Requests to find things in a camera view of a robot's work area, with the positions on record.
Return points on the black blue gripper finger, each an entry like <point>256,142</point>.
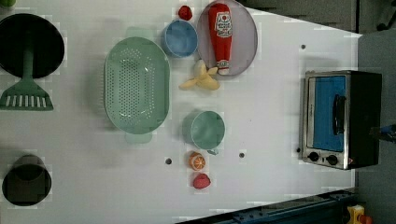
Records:
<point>386,133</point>

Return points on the black silver toaster oven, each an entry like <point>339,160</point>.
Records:
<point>340,110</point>

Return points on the yellow red emergency button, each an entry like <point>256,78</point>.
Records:
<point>357,215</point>

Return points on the lilac round plate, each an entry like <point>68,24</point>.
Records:
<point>245,37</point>

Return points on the teal green cup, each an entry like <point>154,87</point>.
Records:
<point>204,130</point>

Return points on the yellow plush banana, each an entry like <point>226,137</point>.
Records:
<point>203,78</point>

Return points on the orange slice toy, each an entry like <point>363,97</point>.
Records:
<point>196,161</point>

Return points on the red strawberry toy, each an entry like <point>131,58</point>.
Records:
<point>201,181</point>

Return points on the red plush ketchup bottle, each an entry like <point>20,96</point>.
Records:
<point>221,34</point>

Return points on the blue cup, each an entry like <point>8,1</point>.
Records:
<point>179,39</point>

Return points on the small red toy fruit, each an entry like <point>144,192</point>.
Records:
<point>185,13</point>

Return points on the green perforated colander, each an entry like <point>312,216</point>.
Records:
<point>137,75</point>

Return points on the green spatula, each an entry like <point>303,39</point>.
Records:
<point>26,95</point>

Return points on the black cylindrical cup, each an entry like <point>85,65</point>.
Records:
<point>28,182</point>

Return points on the black round pan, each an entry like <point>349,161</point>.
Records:
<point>47,42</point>

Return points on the blue metal frame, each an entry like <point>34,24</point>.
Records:
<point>325,208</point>

